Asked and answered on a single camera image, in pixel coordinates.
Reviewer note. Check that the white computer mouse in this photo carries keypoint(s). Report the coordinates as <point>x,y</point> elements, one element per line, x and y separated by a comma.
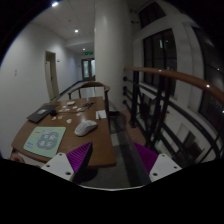
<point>85,127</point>

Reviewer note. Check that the small black round object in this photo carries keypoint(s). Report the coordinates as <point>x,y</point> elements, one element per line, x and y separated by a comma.
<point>53,113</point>

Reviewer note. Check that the black eyeglasses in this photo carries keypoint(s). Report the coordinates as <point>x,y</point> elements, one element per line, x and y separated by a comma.
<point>88,105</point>

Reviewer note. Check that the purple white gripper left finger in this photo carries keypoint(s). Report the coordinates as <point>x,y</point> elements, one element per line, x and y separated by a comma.
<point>67,166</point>

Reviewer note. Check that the green exit sign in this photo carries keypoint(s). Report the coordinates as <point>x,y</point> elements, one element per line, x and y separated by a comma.
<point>88,53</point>

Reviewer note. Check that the glass double door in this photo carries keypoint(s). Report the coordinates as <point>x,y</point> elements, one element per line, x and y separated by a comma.
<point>88,69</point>

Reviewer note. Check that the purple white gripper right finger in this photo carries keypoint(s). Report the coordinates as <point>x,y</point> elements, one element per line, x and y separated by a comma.
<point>157,166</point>

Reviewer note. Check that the white door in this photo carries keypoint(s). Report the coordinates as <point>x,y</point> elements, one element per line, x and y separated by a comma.
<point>48,79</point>

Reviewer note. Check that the light green mouse pad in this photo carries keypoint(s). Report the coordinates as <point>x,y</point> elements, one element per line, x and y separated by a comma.
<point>45,141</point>

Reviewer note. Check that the wooden handrail with black railing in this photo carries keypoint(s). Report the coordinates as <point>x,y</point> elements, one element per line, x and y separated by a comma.
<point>178,114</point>

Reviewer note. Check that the wooden chair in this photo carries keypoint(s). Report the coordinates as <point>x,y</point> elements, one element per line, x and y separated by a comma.
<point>94,85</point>

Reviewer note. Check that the white paper notepad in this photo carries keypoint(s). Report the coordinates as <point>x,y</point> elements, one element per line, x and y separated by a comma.
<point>101,114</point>

